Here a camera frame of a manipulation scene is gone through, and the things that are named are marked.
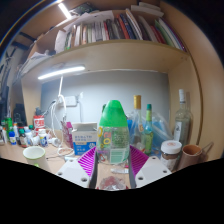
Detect white mug with green handle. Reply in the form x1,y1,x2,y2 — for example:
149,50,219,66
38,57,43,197
22,145,51,173

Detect gold-capped glass bottle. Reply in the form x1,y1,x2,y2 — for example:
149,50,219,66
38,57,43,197
132,94,144,151

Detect white and blue carton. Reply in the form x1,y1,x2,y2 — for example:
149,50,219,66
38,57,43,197
71,122,99,156

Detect red and white can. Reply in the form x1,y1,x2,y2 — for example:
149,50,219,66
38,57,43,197
33,115,46,134

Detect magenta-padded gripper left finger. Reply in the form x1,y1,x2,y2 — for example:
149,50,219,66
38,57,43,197
55,146,98,189

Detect dark jar with white lid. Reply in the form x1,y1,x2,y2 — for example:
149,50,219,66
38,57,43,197
160,140,183,173

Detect flat round red coaster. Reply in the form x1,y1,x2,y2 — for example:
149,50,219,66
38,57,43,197
99,175,127,191

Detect small white blue-labelled bottle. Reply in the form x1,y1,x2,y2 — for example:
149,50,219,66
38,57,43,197
8,130,18,146

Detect magenta packet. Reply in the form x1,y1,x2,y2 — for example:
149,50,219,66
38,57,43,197
60,120,74,149

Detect white wall socket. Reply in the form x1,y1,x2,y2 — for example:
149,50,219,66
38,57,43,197
64,95,79,108

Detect ceiling light tube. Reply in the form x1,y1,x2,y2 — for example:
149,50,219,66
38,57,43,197
57,2,73,20

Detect blue plastic bag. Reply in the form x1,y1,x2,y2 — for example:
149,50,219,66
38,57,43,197
126,111,176,148

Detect dark hanging clothes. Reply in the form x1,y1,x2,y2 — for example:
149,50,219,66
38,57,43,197
0,56,16,118

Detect white cable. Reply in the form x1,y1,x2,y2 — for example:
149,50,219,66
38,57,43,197
49,75,77,158

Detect clear glass bottle white cap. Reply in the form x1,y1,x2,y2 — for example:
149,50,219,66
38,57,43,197
173,88,194,148

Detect white under-shelf light bar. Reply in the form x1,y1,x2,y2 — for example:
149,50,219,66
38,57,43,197
37,65,86,81

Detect wooden shelf unit with books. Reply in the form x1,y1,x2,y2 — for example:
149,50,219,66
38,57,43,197
13,0,205,148

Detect green container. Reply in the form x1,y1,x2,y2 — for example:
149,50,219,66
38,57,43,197
4,117,14,135

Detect green glass bottle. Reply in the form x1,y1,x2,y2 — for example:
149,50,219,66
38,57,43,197
141,103,155,156

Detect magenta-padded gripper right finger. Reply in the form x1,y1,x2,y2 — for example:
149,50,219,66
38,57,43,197
128,145,173,189

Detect brown mug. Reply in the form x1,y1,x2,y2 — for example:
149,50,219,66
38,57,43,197
176,143,213,172

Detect clear green-capped drink bottle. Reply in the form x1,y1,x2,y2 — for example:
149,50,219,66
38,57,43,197
94,99,132,192

